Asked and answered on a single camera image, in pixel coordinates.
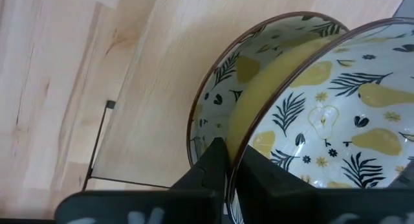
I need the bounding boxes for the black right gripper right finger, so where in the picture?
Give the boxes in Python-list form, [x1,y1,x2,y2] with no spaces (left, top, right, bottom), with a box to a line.
[234,145,414,224]

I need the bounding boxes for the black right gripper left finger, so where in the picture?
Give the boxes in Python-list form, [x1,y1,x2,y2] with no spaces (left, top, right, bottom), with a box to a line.
[54,137,229,224]

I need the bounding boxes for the yellow pear-patterned bowl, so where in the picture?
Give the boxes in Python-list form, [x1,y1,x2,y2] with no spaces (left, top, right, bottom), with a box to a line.
[186,11,350,168]
[225,17,414,224]

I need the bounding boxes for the wooden shelf with black legs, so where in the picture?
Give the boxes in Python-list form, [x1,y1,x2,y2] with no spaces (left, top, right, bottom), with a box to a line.
[82,0,414,224]

